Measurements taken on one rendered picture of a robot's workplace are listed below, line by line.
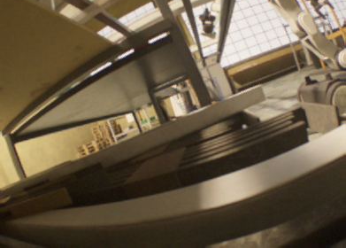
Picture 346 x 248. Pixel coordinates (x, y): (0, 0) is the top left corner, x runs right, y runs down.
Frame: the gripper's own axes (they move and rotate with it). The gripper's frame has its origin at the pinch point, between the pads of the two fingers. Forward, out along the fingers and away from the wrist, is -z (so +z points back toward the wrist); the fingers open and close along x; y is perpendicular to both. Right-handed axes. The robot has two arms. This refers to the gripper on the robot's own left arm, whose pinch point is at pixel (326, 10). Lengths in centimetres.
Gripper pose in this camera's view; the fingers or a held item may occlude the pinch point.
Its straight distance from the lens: 121.6
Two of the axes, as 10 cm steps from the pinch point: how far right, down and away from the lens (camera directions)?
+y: -3.0, 1.3, -9.4
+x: -6.4, 7.0, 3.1
